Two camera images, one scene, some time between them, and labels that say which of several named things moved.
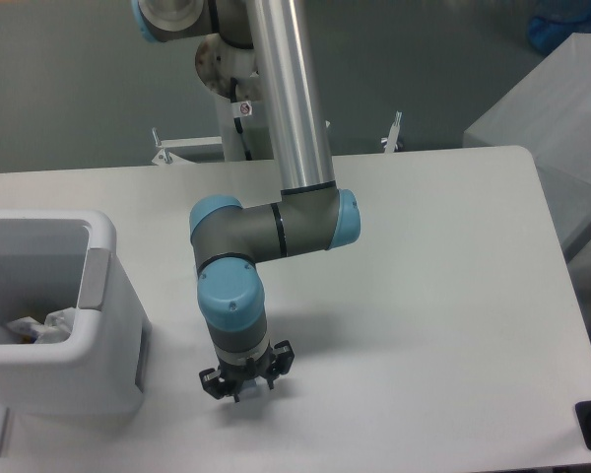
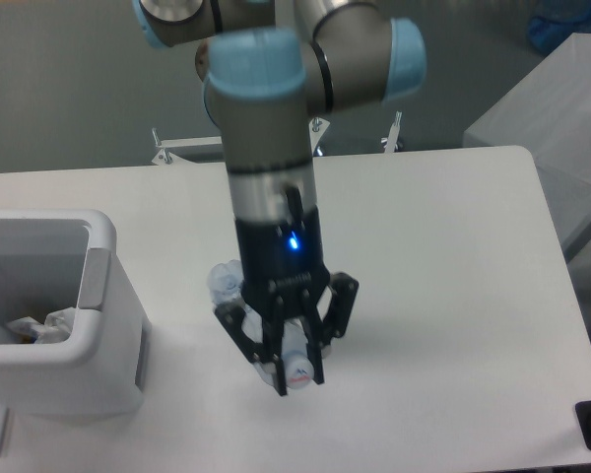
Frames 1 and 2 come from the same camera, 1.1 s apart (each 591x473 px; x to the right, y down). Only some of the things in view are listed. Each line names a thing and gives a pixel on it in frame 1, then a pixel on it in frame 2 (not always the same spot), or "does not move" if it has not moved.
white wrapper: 56,328 does not move
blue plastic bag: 552,22 does not move
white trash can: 36,260 does not move
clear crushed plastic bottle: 254,387 → 226,286
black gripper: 236,376 → 284,272
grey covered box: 560,114 does not move
